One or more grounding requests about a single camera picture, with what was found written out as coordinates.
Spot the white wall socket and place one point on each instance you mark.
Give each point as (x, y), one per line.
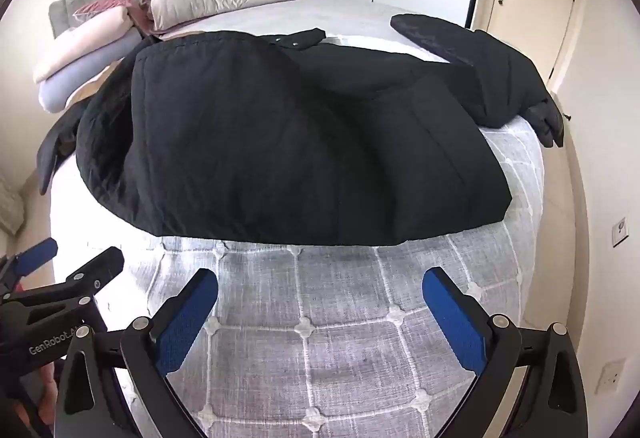
(611, 375)
(620, 232)

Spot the pink folded blanket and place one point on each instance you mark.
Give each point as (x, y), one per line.
(85, 40)

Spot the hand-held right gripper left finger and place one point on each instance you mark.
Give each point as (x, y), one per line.
(187, 318)

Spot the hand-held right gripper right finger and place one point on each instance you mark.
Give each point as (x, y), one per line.
(452, 318)

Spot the light blue folded blanket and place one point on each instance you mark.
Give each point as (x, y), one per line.
(75, 77)

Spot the bed with grey mattress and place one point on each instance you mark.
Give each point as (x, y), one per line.
(310, 313)

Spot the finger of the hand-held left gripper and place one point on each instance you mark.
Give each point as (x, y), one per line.
(102, 263)
(37, 253)

